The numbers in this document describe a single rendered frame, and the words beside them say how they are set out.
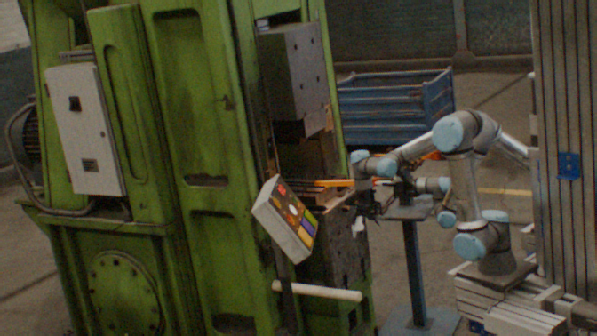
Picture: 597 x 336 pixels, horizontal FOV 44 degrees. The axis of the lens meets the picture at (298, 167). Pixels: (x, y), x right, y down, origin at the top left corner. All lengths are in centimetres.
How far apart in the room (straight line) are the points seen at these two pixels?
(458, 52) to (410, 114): 433
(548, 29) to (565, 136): 38
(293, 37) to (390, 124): 414
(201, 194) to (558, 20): 174
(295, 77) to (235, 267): 95
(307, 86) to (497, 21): 794
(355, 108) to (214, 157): 421
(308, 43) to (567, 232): 141
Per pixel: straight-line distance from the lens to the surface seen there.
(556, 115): 274
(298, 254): 289
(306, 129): 337
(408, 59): 1189
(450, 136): 259
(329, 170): 384
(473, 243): 269
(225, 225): 348
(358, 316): 393
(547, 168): 282
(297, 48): 333
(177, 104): 343
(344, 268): 362
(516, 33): 1109
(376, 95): 734
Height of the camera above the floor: 210
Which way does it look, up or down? 16 degrees down
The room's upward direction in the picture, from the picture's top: 9 degrees counter-clockwise
